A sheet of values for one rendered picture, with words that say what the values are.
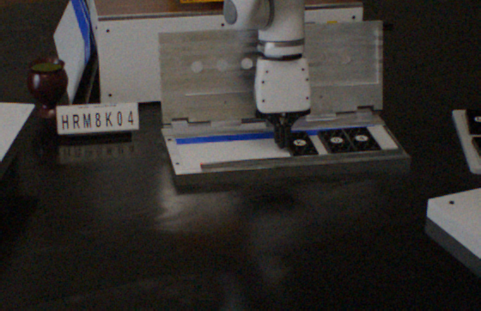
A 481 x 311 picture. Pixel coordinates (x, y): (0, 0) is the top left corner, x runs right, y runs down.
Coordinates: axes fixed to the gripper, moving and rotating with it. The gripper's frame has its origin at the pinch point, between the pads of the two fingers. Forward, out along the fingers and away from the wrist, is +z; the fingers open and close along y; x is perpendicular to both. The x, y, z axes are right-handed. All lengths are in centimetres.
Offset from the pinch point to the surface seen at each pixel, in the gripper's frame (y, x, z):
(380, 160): 16.9, -7.0, 4.0
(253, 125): -3.0, 12.1, 0.2
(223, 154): -11.3, 0.1, 2.6
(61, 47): -38, 61, -10
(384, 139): 19.5, -0.6, 1.8
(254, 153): -5.5, -0.4, 2.7
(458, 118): 38.6, 10.9, 1.5
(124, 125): -28.4, 15.6, -0.8
